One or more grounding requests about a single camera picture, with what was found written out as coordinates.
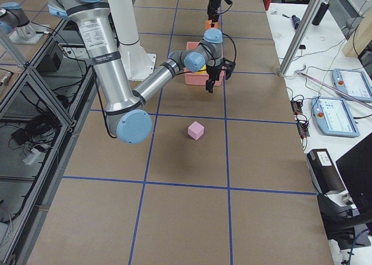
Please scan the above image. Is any yellow foam block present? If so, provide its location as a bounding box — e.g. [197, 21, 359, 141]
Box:
[195, 65, 206, 74]

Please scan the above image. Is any black box white label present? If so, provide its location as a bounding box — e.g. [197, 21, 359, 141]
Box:
[306, 149, 345, 195]

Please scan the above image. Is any aluminium frame post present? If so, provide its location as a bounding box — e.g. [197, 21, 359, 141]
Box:
[278, 0, 323, 77]

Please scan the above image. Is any blue teach pendant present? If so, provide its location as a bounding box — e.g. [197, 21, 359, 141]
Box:
[312, 96, 360, 138]
[332, 69, 371, 102]

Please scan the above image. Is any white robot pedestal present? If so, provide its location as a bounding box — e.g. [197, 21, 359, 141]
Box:
[108, 0, 156, 81]

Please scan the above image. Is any orange foam block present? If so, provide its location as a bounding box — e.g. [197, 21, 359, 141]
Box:
[205, 20, 219, 30]

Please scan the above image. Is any near blue teach pendant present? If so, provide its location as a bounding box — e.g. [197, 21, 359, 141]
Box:
[312, 96, 360, 138]

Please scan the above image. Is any black water bottle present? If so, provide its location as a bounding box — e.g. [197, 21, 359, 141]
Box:
[312, 0, 331, 26]

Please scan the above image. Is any pink foam block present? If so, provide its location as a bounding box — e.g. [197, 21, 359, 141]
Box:
[187, 121, 205, 140]

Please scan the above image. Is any pink plastic bin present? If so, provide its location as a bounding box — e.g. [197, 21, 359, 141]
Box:
[183, 42, 225, 87]

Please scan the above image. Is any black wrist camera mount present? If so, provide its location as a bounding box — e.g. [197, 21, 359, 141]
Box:
[221, 58, 236, 80]

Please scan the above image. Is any black monitor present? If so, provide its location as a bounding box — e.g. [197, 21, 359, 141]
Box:
[336, 134, 372, 213]

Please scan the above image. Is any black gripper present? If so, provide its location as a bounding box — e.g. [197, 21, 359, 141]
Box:
[205, 65, 221, 94]
[207, 0, 221, 21]

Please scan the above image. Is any far blue teach pendant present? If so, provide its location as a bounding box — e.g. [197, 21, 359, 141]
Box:
[332, 69, 371, 102]

